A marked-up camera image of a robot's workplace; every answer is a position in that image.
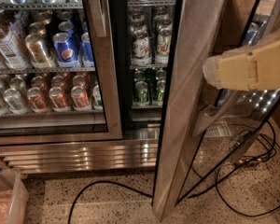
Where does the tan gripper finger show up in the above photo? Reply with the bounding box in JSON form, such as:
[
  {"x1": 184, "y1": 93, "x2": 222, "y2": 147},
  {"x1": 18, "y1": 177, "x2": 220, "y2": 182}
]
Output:
[{"x1": 203, "y1": 28, "x2": 280, "y2": 91}]

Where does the silver blue can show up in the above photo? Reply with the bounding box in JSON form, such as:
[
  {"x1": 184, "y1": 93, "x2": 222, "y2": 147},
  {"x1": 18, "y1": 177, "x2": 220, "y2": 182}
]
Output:
[{"x1": 243, "y1": 22, "x2": 259, "y2": 46}]

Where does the brown tea bottle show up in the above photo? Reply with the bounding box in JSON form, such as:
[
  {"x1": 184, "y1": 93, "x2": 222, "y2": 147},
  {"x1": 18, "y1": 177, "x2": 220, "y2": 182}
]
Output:
[{"x1": 0, "y1": 22, "x2": 29, "y2": 70}]

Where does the green soda can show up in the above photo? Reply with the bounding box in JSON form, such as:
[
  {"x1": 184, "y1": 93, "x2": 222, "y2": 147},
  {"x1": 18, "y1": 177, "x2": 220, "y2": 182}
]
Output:
[{"x1": 133, "y1": 81, "x2": 149, "y2": 106}]

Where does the diet dew can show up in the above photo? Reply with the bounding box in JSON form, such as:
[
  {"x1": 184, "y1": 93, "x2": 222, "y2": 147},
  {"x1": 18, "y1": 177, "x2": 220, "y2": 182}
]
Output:
[
  {"x1": 132, "y1": 31, "x2": 152, "y2": 65},
  {"x1": 155, "y1": 28, "x2": 172, "y2": 64}
]

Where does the steel fridge base grille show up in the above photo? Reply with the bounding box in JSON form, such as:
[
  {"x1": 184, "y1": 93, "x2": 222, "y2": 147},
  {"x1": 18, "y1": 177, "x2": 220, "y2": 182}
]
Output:
[{"x1": 0, "y1": 132, "x2": 259, "y2": 175}]

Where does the blue pepsi can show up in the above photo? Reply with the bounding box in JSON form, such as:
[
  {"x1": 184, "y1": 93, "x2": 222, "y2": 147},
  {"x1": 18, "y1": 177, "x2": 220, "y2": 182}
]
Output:
[{"x1": 53, "y1": 33, "x2": 78, "y2": 68}]

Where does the red soda can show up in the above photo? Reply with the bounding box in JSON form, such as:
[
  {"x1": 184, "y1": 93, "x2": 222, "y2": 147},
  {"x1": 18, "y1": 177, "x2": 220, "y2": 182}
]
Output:
[{"x1": 71, "y1": 86, "x2": 91, "y2": 110}]

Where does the glass fridge door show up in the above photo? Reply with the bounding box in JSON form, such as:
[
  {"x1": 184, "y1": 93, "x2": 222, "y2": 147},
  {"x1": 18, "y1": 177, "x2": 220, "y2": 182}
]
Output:
[
  {"x1": 152, "y1": 0, "x2": 280, "y2": 223},
  {"x1": 0, "y1": 0, "x2": 122, "y2": 137}
]

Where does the black floor cable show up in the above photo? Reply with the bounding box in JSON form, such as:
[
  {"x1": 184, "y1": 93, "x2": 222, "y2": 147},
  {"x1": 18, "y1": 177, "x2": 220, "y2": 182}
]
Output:
[{"x1": 66, "y1": 120, "x2": 280, "y2": 224}]

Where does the gold soda can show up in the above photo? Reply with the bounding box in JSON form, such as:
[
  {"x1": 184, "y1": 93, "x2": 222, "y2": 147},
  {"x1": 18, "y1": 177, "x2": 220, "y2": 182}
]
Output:
[{"x1": 25, "y1": 34, "x2": 56, "y2": 69}]

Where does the clear plastic bin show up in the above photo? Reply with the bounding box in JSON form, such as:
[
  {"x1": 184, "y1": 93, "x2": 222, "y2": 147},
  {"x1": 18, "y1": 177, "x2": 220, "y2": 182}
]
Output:
[{"x1": 0, "y1": 170, "x2": 29, "y2": 224}]

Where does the front diet dew can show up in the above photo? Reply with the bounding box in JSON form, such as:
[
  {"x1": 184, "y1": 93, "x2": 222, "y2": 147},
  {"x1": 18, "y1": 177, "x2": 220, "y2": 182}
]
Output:
[{"x1": 132, "y1": 31, "x2": 152, "y2": 65}]

